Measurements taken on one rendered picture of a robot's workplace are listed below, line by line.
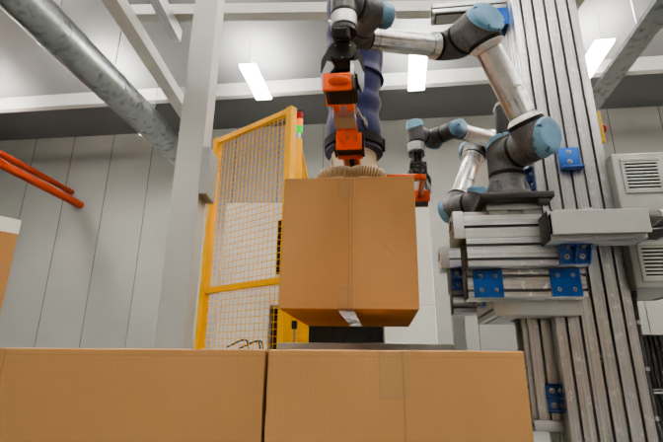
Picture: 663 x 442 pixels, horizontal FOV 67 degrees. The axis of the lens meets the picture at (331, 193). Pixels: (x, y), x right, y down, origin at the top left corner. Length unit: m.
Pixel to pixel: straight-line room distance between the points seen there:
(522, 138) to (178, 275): 1.99
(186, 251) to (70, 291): 10.54
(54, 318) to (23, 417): 12.57
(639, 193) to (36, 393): 1.78
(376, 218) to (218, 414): 0.84
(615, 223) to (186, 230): 2.18
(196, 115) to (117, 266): 9.88
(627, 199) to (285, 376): 1.44
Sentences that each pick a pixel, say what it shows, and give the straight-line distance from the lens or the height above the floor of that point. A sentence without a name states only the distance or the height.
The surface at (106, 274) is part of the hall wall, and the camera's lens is 13.02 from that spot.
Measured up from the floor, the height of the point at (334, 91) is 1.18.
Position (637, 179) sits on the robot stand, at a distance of 1.99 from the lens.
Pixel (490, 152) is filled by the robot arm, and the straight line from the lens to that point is 1.77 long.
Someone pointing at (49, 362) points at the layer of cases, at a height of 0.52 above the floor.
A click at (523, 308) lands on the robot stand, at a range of 1.75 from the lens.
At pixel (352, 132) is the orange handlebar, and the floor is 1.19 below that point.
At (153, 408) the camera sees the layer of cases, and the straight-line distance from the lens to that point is 0.86.
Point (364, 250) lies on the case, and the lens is 1.47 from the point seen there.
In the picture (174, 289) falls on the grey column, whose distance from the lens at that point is 2.93.
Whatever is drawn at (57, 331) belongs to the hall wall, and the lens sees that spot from 13.41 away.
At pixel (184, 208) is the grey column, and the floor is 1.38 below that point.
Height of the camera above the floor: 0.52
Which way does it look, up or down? 19 degrees up
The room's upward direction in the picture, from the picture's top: straight up
